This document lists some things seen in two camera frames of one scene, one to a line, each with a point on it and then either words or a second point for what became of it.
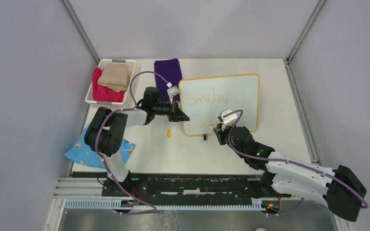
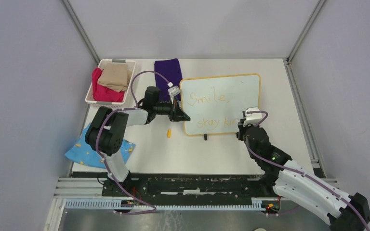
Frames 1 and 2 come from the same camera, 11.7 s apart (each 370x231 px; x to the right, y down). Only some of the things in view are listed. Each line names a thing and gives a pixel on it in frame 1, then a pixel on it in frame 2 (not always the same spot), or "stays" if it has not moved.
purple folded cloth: (170, 70) stays
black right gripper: (220, 133) to (242, 128)
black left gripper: (176, 114) stays
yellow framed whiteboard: (202, 100) stays
